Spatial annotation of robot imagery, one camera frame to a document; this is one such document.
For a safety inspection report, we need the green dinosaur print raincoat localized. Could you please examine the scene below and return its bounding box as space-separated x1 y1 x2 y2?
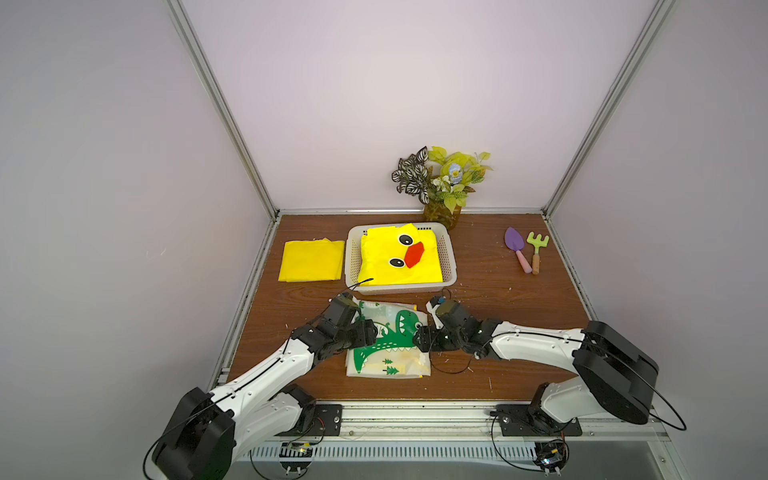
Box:
346 300 431 379

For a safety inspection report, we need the yellow duck face raincoat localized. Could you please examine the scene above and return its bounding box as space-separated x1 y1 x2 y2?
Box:
358 224 443 287

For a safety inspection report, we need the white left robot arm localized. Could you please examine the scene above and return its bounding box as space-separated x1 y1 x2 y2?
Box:
142 293 378 479

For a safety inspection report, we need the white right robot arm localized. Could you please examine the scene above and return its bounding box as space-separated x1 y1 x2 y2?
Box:
413 297 659 435

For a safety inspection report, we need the plain yellow folded raincoat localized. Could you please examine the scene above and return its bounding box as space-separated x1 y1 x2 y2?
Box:
278 239 345 283

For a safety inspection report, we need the white perforated plastic basket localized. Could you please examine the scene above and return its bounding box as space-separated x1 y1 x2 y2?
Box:
344 222 457 295

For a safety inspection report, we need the purple toy trowel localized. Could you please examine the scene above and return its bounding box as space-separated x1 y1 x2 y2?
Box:
504 227 533 274

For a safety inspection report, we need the green toy rake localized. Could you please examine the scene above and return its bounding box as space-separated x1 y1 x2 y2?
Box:
527 232 550 275

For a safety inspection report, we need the left controller board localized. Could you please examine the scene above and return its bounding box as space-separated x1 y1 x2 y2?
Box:
278 441 315 479

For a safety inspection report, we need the controller board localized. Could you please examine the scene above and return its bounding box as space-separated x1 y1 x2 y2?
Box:
533 438 570 476
278 441 315 479

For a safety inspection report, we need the artificial potted plant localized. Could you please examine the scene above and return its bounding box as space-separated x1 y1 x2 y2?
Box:
391 146 491 230

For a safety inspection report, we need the right controller board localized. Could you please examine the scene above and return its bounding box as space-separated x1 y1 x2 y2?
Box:
533 438 570 476

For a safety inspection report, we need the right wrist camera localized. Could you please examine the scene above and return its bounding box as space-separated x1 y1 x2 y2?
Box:
426 296 448 330

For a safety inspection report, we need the aluminium front rail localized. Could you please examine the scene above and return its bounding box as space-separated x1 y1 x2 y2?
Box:
175 399 672 444

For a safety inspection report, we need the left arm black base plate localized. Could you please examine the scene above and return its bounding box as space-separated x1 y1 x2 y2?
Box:
275 403 343 437

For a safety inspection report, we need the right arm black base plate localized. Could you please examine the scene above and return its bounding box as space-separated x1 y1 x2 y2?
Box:
493 404 583 437

